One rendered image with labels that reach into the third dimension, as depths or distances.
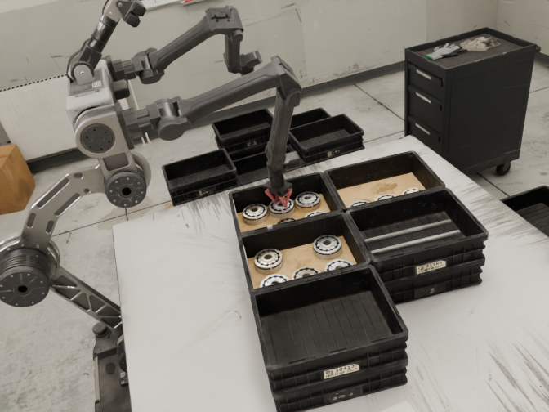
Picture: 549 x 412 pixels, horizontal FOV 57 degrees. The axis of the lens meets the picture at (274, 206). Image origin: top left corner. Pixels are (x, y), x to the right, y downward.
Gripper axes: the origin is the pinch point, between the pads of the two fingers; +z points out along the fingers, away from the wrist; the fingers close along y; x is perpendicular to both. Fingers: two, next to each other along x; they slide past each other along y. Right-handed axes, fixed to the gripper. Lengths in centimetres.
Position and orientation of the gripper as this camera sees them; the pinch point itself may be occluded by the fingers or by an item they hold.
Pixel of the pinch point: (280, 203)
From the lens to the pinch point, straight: 204.8
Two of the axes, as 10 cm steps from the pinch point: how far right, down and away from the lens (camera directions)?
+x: -6.3, 5.2, -5.7
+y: -7.6, -2.8, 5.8
